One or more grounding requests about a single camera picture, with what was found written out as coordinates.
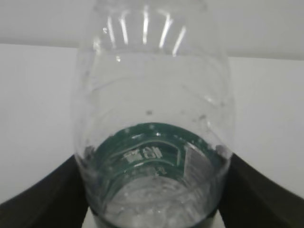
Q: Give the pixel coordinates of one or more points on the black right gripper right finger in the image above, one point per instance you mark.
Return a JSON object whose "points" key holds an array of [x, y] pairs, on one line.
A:
{"points": [[251, 200]]}

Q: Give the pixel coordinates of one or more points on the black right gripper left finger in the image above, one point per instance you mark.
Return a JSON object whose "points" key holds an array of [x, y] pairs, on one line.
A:
{"points": [[57, 201]]}

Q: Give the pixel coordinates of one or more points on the clear water bottle green label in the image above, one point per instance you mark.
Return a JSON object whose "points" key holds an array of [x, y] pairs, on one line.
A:
{"points": [[153, 114]]}

